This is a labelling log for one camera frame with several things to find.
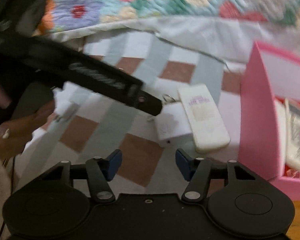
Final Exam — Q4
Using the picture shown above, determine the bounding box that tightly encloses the checkered striped floor mat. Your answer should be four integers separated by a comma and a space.
14, 31, 241, 194

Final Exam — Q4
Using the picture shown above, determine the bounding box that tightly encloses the floral quilted bedspread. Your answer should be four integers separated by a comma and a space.
38, 0, 300, 34

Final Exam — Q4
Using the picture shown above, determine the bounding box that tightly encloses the white cube charger adapter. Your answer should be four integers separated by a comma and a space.
154, 102, 193, 147

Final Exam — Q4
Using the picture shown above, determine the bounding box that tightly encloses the person left hand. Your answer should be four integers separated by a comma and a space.
0, 100, 55, 159

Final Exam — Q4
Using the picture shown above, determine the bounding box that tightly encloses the pink cardboard box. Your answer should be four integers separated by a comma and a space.
238, 42, 300, 201

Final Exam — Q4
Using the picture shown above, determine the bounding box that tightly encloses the air conditioner remote with screen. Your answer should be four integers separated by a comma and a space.
285, 98, 300, 171

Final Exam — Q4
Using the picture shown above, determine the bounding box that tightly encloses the cream remote with label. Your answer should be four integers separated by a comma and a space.
178, 83, 231, 153

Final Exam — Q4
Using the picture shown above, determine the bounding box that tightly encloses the white bed sheet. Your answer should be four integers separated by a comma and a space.
50, 16, 300, 62

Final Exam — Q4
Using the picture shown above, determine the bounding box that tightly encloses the long white remote back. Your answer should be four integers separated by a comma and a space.
274, 99, 287, 176

